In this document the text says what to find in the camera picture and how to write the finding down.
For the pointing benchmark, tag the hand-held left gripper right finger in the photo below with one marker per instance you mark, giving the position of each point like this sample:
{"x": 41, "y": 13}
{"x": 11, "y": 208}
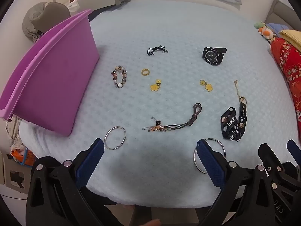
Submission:
{"x": 209, "y": 162}

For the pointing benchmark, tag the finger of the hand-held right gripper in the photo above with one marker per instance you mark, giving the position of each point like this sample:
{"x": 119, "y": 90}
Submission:
{"x": 294, "y": 147}
{"x": 267, "y": 151}

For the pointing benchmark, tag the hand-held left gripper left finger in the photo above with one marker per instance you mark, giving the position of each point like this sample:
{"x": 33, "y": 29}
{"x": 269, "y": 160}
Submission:
{"x": 90, "y": 160}

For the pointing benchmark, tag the silver bangle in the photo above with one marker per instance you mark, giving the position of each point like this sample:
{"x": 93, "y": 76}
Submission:
{"x": 104, "y": 139}
{"x": 194, "y": 159}

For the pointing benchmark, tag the yellow flower earring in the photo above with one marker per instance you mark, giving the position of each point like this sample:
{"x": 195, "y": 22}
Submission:
{"x": 154, "y": 88}
{"x": 208, "y": 87}

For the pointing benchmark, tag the purple plastic tub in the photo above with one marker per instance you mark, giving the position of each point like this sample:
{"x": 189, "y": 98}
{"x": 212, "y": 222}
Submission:
{"x": 58, "y": 75}

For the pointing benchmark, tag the black wristwatch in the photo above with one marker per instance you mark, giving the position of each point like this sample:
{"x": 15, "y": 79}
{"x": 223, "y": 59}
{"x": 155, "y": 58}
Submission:
{"x": 211, "y": 56}

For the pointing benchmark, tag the orange basket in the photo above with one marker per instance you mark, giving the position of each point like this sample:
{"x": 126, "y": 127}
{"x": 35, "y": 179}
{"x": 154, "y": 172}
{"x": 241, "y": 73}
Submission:
{"x": 28, "y": 160}

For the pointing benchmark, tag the grey clothes heap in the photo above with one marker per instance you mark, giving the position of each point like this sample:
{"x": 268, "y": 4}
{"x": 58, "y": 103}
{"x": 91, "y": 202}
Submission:
{"x": 14, "y": 134}

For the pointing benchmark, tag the yellow knitted blanket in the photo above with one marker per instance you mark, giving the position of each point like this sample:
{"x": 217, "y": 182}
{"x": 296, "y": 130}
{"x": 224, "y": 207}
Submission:
{"x": 291, "y": 36}

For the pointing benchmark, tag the white orange plush toy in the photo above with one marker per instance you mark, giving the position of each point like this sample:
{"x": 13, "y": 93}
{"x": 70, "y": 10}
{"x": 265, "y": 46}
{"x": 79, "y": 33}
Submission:
{"x": 267, "y": 33}

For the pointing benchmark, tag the green plush toy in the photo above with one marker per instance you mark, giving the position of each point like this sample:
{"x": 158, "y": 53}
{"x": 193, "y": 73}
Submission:
{"x": 259, "y": 24}

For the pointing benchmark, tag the grey headboard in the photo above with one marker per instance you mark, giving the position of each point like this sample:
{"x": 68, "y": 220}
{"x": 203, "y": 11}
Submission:
{"x": 279, "y": 11}

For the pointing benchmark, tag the grey garment on chair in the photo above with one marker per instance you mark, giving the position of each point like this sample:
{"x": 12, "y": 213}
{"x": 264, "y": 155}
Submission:
{"x": 29, "y": 26}

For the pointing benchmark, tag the grey chair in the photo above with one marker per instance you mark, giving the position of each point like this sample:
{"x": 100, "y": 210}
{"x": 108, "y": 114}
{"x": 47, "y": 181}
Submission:
{"x": 54, "y": 11}

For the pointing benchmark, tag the printed plastic bag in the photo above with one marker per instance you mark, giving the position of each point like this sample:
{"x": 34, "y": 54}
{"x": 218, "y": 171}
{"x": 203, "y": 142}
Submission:
{"x": 73, "y": 7}

